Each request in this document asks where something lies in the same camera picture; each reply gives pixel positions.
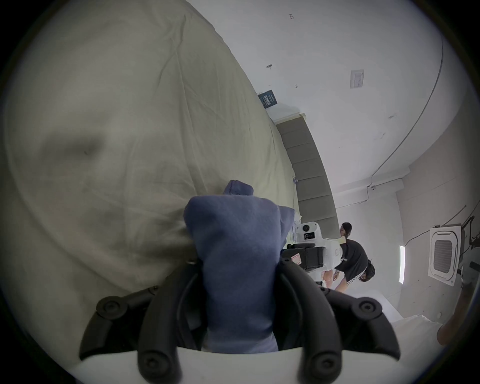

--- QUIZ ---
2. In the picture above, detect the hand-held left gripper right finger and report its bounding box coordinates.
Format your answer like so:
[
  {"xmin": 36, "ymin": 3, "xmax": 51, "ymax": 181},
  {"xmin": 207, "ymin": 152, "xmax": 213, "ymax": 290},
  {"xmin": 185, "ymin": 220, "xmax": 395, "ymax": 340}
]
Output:
[{"xmin": 274, "ymin": 258, "xmax": 401, "ymax": 384}]

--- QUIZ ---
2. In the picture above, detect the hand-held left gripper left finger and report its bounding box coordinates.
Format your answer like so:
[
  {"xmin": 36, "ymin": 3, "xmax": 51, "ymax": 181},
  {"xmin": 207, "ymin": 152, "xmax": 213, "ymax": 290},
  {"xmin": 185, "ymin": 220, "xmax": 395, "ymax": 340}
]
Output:
[{"xmin": 79, "ymin": 259, "xmax": 206, "ymax": 384}]

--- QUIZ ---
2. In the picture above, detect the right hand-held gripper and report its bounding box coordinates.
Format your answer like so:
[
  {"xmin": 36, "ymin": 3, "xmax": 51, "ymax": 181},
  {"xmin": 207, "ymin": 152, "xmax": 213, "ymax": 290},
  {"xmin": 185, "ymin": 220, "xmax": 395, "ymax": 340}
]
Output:
[{"xmin": 281, "ymin": 221, "xmax": 347, "ymax": 286}]

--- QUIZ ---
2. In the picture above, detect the dark blue garment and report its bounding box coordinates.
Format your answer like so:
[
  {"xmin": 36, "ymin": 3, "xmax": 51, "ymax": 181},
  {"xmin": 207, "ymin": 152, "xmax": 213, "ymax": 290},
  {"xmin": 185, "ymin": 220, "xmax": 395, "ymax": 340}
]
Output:
[{"xmin": 183, "ymin": 179, "xmax": 297, "ymax": 354}]

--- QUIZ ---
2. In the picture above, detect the person's left forearm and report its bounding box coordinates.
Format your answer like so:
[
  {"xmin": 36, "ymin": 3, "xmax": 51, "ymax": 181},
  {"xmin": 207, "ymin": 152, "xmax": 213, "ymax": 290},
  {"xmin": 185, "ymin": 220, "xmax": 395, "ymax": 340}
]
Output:
[{"xmin": 436, "ymin": 309, "xmax": 464, "ymax": 346}]

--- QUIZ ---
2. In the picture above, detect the grey padded headboard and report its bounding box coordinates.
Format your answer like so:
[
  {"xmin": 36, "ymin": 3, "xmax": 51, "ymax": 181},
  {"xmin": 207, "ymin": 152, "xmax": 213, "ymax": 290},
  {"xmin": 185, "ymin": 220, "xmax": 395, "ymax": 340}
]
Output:
[{"xmin": 275, "ymin": 116, "xmax": 340, "ymax": 241}]

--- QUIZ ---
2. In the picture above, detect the dark blue sign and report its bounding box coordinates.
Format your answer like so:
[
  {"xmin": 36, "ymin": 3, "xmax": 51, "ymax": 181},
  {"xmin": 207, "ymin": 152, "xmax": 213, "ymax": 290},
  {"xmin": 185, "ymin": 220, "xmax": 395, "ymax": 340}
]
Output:
[{"xmin": 258, "ymin": 90, "xmax": 279, "ymax": 109}]

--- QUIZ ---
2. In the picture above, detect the bed with beige sheet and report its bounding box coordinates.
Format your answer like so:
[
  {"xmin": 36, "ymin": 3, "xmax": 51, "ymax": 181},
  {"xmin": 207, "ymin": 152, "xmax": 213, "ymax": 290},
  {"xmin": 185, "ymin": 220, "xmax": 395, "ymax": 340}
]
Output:
[{"xmin": 2, "ymin": 0, "xmax": 301, "ymax": 371}]

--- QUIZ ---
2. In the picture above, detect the thin wall cable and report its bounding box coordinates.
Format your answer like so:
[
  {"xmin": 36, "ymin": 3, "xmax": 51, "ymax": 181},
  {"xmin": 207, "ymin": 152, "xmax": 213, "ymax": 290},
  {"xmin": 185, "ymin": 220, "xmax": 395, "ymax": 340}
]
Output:
[{"xmin": 369, "ymin": 34, "xmax": 445, "ymax": 188}]

